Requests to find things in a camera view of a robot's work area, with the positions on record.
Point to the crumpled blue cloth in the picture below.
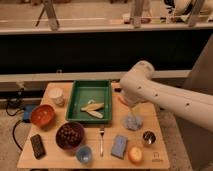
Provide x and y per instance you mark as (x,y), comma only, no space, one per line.
(133,122)

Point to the orange carrot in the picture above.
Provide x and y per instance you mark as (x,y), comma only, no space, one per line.
(122,101)

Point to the small metal cup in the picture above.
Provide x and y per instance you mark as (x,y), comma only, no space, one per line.
(149,138)

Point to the pale corn cob piece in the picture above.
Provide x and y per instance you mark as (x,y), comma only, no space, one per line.
(95,114)

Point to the black eraser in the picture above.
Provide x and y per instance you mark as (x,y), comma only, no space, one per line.
(37,146)

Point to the orange bowl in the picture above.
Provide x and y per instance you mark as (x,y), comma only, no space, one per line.
(42,115)

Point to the dark bowl of nuts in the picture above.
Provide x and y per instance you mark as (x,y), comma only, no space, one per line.
(70,136)

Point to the metal fork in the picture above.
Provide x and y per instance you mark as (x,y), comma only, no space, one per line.
(101,132)

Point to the yellow apple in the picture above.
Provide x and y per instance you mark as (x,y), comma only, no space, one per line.
(135,154)

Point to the blue sponge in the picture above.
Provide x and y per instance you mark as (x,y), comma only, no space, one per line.
(119,146)

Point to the blue box on floor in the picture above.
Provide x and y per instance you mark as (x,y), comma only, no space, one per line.
(27,112)

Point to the green plastic tray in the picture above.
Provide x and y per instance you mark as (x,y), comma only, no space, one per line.
(86,92)

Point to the white paper cup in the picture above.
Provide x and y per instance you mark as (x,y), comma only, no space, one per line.
(56,95)

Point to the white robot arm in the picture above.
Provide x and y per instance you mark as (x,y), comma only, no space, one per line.
(137,86)

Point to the blue plastic cup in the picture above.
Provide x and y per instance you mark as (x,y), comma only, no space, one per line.
(84,154)

